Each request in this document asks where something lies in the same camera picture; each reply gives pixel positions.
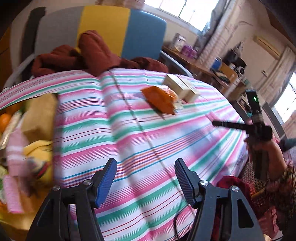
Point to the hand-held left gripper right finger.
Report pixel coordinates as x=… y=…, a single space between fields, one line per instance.
x=185 y=183

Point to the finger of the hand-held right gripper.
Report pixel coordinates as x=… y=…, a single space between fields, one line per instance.
x=229 y=125

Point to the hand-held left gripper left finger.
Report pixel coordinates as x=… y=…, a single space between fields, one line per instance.
x=106 y=183

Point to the small green label box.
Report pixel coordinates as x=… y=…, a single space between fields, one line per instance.
x=190 y=92

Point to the yellow soft toy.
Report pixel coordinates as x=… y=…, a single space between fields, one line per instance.
x=40 y=160

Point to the orange snack bag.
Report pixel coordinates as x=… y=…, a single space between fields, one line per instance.
x=161 y=97

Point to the brown paper bag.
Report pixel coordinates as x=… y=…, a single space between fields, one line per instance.
x=39 y=118

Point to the pink cloth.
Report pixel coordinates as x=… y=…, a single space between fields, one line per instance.
x=15 y=150

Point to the orange fruit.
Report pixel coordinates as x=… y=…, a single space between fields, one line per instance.
x=5 y=120

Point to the person's right forearm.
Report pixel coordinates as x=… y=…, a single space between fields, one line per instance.
x=284 y=190

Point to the striped cloth covered desktop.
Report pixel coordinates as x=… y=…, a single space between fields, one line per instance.
x=138 y=150

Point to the person's right hand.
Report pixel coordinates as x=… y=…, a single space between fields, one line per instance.
x=274 y=150

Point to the window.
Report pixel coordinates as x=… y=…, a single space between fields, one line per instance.
x=285 y=99
x=185 y=11

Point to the red cloth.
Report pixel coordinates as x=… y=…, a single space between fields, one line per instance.
x=227 y=183

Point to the white curtain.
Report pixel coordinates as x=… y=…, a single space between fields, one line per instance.
x=282 y=67

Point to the black speaker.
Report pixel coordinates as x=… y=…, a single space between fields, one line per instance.
x=239 y=63

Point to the wicker basket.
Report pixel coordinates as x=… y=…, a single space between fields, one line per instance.
x=252 y=176

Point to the blue jar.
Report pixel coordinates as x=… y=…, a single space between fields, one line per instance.
x=216 y=64

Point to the wooden side table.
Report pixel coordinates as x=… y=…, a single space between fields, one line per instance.
x=196 y=64

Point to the purple container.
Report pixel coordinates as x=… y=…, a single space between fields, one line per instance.
x=188 y=51

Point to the dark red garment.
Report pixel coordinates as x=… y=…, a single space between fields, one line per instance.
x=97 y=53

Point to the grey yellow blue chair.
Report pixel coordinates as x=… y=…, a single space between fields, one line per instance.
x=101 y=25

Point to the wooden wardrobe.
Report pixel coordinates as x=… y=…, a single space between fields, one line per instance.
x=4 y=58

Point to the wall air conditioner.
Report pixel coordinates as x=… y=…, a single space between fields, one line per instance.
x=266 y=44

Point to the black upright post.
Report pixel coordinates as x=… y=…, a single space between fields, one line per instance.
x=32 y=30

